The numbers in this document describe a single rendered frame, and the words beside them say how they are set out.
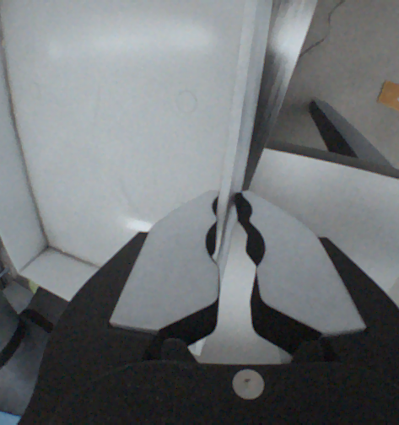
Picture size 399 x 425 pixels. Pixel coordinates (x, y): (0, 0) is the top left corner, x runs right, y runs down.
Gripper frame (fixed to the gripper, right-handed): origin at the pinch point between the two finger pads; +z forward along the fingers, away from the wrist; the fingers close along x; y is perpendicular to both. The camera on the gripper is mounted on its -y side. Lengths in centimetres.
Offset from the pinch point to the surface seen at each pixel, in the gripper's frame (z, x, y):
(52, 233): 7.8, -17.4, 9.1
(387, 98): 85, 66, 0
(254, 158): 15.5, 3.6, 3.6
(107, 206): 5.5, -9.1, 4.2
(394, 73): 85, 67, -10
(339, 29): 91, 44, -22
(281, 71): 15.0, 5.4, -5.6
